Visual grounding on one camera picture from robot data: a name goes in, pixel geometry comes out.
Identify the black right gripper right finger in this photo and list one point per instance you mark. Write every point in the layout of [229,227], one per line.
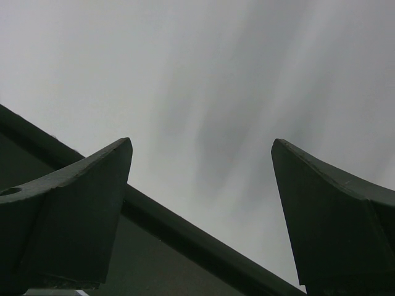
[340,226]

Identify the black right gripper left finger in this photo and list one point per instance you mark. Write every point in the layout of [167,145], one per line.
[58,231]

